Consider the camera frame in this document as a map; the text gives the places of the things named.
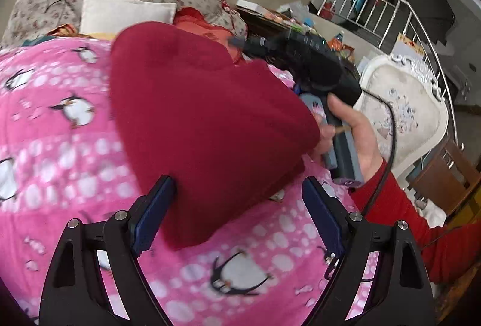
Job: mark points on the brown wooden chair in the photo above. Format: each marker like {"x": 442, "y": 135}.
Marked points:
{"x": 443, "y": 168}

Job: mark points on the person's right hand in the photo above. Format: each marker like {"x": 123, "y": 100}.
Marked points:
{"x": 360, "y": 138}

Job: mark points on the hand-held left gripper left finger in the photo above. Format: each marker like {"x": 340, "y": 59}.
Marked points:
{"x": 148, "y": 221}

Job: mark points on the person's right forearm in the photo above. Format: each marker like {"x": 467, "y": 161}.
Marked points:
{"x": 398, "y": 205}

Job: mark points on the flat white box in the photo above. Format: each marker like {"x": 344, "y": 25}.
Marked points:
{"x": 250, "y": 4}

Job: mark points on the white pillow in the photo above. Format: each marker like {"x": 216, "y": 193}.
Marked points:
{"x": 124, "y": 14}

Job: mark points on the orange snack packet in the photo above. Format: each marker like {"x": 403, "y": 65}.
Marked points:
{"x": 340, "y": 46}

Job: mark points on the dark red sweater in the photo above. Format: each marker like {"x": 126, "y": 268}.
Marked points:
{"x": 206, "y": 123}

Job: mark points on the red heart cushion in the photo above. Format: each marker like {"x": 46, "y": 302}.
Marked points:
{"x": 210, "y": 31}

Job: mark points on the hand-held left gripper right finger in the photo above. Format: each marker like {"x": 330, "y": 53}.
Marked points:
{"x": 323, "y": 213}

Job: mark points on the metal stair railing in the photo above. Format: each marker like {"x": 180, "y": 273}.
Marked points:
{"x": 379, "y": 10}

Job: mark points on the dark carved wooden cabinet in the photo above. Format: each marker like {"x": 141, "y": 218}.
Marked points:
{"x": 259, "y": 21}

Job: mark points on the pink penguin print blanket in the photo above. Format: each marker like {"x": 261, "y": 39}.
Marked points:
{"x": 56, "y": 168}

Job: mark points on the teal and orange cloth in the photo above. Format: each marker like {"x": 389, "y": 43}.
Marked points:
{"x": 56, "y": 33}

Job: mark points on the white ornate chair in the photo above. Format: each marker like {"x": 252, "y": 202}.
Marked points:
{"x": 409, "y": 115}

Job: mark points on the clear plastic bags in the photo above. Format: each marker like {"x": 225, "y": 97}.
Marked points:
{"x": 297, "y": 12}

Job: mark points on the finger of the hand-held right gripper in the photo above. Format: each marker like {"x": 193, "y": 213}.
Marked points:
{"x": 251, "y": 45}

